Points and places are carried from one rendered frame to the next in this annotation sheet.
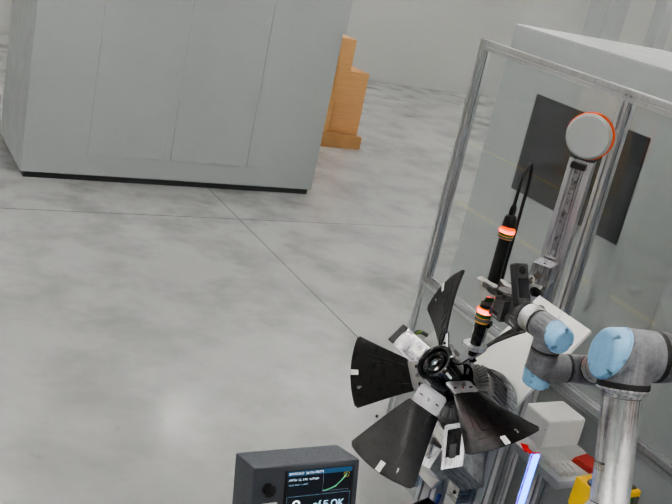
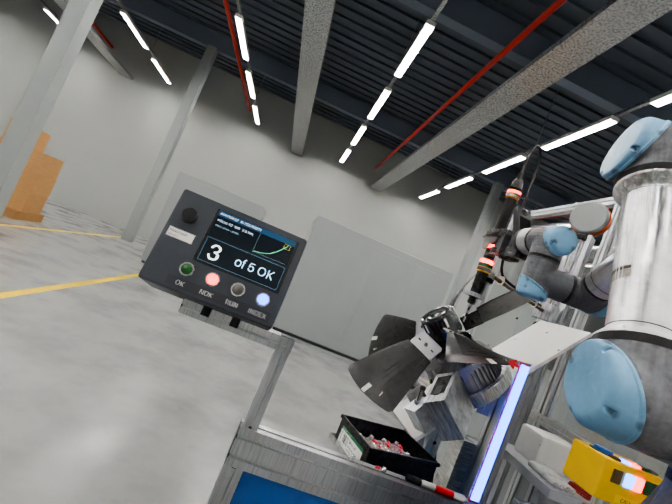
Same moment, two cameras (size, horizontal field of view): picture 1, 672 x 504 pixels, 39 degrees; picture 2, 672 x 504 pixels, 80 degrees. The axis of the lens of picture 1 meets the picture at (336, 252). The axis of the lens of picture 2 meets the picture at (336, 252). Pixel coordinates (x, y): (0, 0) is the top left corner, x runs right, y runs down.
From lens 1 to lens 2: 1.71 m
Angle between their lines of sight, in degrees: 32
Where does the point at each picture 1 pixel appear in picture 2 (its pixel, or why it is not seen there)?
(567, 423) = (562, 447)
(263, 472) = (192, 196)
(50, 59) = (301, 278)
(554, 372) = (553, 279)
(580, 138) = (581, 218)
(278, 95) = not seen: hidden behind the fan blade
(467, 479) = (448, 423)
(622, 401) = (658, 187)
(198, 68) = (367, 300)
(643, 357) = not seen: outside the picture
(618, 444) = (655, 237)
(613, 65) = not seen: hidden behind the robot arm
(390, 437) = (382, 365)
